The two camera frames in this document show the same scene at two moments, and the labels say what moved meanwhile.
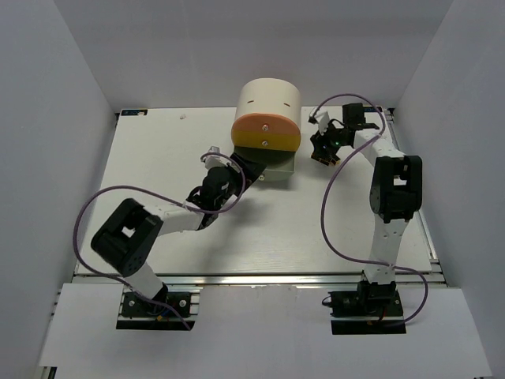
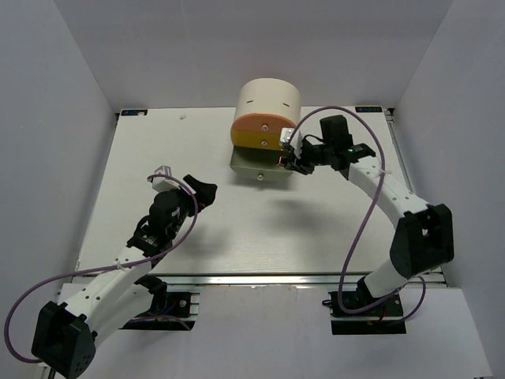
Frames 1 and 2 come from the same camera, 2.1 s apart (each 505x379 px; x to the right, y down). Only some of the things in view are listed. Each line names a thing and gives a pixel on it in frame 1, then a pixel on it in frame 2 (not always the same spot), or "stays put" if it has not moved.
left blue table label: [134, 112] stays put
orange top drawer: [265, 122] stays put
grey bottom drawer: [280, 165] stays put
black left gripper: [252, 170] → [204, 194]
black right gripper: [318, 141] → [298, 163]
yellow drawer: [267, 140] stays put
